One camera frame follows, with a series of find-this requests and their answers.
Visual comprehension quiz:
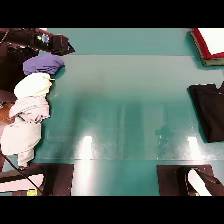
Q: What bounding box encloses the pale pink garment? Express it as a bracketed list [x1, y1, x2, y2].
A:
[8, 94, 51, 125]

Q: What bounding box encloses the purple garment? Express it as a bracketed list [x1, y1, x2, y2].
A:
[22, 53, 66, 76]

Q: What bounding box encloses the black garment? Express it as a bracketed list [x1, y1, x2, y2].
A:
[188, 81, 224, 144]

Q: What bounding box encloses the cream garment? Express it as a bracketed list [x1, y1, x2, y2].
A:
[13, 72, 54, 100]

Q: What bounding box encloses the white garment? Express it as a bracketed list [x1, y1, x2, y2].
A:
[197, 28, 224, 56]

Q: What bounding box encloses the red garment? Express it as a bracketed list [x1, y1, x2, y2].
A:
[189, 28, 224, 61]

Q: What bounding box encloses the light grey garment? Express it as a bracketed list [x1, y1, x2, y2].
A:
[0, 116, 43, 168]

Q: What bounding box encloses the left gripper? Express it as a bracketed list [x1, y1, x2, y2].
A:
[50, 34, 76, 56]

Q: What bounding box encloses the black cable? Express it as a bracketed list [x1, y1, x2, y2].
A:
[0, 150, 45, 196]

